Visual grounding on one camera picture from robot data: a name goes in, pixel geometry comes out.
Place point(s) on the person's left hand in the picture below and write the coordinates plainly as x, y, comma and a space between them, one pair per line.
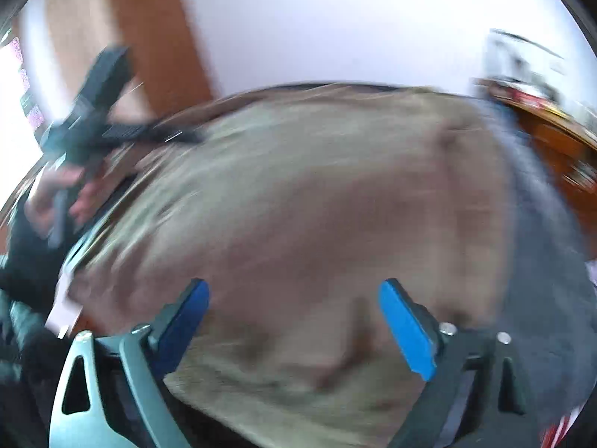
42, 205

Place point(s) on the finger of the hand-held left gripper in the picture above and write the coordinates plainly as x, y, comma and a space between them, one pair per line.
154, 131

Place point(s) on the dark bed sheet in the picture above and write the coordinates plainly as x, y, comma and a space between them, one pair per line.
545, 266

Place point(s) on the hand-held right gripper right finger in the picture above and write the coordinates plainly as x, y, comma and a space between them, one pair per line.
408, 331

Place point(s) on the wooden desk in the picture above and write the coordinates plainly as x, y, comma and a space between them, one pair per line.
555, 149

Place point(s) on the person's left forearm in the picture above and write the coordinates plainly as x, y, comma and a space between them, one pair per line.
23, 266

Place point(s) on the beige curtain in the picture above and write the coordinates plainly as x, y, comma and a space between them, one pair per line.
70, 32

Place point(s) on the brown fleece garment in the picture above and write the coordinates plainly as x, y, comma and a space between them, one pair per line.
303, 205

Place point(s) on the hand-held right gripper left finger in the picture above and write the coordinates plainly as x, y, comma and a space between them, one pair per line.
186, 322

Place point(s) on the wooden door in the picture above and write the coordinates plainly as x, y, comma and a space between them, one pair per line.
158, 32

